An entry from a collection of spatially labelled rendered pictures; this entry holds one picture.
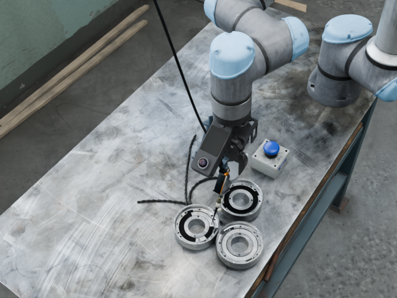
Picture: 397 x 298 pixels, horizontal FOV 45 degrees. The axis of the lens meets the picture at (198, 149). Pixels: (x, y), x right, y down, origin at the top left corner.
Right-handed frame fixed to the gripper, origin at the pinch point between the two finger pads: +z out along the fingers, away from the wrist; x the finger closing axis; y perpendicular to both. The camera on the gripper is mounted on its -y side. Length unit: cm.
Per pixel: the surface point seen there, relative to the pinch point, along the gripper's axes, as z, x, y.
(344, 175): 69, -15, 67
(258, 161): 9.3, -1.3, 14.0
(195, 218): 10.3, 3.8, -7.3
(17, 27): 58, 156, 61
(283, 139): 13.3, -2.2, 26.8
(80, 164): 13.3, 39.7, -7.6
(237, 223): 9.8, -5.3, -3.8
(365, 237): 93, -31, 60
